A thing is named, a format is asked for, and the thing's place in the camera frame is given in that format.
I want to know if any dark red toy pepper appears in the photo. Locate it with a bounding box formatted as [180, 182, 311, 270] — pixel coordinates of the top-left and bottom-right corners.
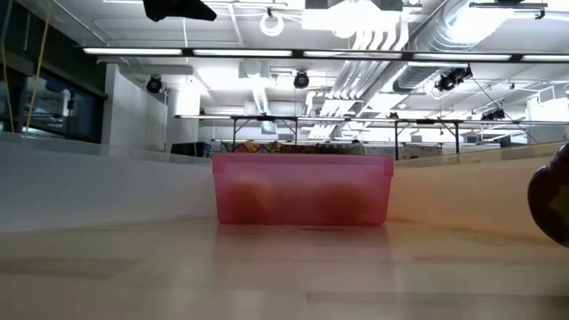
[527, 141, 569, 249]

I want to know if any overhead LED light bar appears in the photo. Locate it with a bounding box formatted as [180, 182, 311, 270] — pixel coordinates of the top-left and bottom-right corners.
[82, 45, 569, 62]

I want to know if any white pillar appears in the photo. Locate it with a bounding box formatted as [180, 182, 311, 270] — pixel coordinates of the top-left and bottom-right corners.
[100, 63, 169, 159]

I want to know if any dark window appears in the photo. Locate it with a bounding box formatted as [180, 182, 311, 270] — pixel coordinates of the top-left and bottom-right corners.
[0, 66, 108, 144]

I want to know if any clear plastic bin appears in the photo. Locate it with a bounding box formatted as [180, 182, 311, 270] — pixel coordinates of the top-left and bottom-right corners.
[0, 131, 217, 233]

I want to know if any pink plastic bin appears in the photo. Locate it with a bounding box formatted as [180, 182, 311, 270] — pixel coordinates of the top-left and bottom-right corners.
[212, 152, 395, 227]

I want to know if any orange plastic bin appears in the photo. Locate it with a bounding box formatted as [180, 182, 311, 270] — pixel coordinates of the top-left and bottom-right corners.
[390, 140, 569, 244]

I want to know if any white hanging ring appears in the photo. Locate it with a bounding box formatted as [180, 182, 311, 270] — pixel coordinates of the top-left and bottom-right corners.
[260, 12, 285, 38]

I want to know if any black metal frame workstation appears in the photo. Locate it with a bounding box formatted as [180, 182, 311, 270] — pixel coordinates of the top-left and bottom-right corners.
[173, 113, 569, 162]

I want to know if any silver ventilation duct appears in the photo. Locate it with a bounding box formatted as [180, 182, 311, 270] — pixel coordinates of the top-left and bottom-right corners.
[393, 0, 503, 95]

